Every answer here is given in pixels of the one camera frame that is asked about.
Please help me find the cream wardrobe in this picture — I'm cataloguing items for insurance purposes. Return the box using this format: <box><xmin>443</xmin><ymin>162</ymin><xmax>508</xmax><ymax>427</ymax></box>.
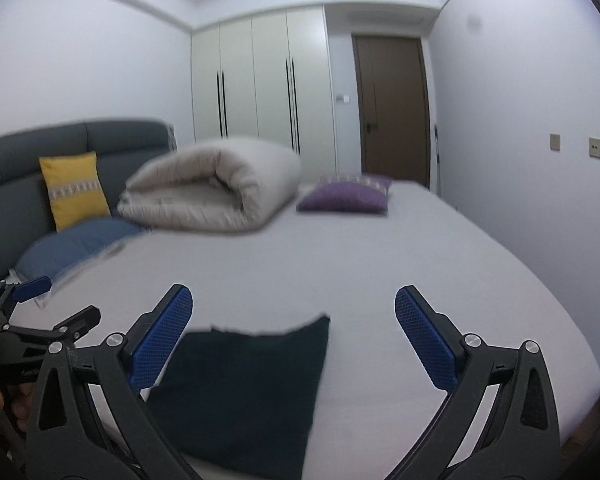
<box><xmin>190</xmin><ymin>5</ymin><xmax>338</xmax><ymax>183</ymax></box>

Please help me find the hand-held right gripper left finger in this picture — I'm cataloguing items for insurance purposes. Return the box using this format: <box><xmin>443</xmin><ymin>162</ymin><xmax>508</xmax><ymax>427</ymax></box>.
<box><xmin>25</xmin><ymin>284</ymin><xmax>206</xmax><ymax>480</ymax></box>

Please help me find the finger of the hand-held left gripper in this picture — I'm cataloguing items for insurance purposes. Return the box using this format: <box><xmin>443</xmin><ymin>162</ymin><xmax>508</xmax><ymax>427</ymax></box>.
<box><xmin>2</xmin><ymin>305</ymin><xmax>102</xmax><ymax>356</ymax></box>
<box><xmin>0</xmin><ymin>276</ymin><xmax>52</xmax><ymax>321</ymax></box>

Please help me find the brown wooden door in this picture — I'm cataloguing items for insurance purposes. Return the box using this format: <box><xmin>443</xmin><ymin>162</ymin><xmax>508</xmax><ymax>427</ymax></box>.
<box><xmin>352</xmin><ymin>35</ymin><xmax>432</xmax><ymax>190</ymax></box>

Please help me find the grey upholstered headboard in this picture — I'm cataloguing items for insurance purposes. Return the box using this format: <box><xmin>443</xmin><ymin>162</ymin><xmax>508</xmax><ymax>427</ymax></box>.
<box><xmin>0</xmin><ymin>119</ymin><xmax>173</xmax><ymax>281</ymax></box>

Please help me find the bed with white sheet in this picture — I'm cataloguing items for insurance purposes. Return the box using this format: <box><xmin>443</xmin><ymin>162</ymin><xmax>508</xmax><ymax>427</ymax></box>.
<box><xmin>10</xmin><ymin>180</ymin><xmax>600</xmax><ymax>480</ymax></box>

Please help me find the purple pillow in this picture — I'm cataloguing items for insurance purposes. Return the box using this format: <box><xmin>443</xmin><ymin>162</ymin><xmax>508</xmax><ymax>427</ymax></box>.
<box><xmin>296</xmin><ymin>174</ymin><xmax>395</xmax><ymax>216</ymax></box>

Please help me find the blue pillow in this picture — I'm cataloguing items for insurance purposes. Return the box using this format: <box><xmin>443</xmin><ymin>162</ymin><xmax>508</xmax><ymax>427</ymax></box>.
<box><xmin>14</xmin><ymin>216</ymin><xmax>146</xmax><ymax>286</ymax></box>

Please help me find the dark green garment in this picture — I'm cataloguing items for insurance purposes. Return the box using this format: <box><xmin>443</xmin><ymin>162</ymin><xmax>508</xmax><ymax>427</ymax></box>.
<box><xmin>147</xmin><ymin>314</ymin><xmax>331</xmax><ymax>480</ymax></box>

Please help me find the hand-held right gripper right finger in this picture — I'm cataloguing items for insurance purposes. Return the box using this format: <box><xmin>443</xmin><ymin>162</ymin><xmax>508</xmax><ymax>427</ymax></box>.
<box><xmin>380</xmin><ymin>285</ymin><xmax>563</xmax><ymax>480</ymax></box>

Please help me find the grey upright pole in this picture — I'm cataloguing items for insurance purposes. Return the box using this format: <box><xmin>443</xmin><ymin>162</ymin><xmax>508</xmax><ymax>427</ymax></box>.
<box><xmin>432</xmin><ymin>122</ymin><xmax>443</xmax><ymax>193</ymax></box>

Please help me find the yellow patterned pillow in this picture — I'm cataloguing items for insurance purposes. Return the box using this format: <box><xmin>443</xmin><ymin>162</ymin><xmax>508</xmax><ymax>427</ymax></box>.
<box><xmin>39</xmin><ymin>151</ymin><xmax>112</xmax><ymax>232</ymax></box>

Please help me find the folded beige duvet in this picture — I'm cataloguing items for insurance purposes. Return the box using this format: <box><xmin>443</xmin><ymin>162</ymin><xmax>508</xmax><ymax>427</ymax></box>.
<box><xmin>116</xmin><ymin>137</ymin><xmax>303</xmax><ymax>233</ymax></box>

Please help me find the person's left hand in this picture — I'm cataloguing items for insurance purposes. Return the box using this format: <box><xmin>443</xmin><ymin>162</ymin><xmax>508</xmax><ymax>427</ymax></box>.
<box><xmin>0</xmin><ymin>384</ymin><xmax>33</xmax><ymax>428</ymax></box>

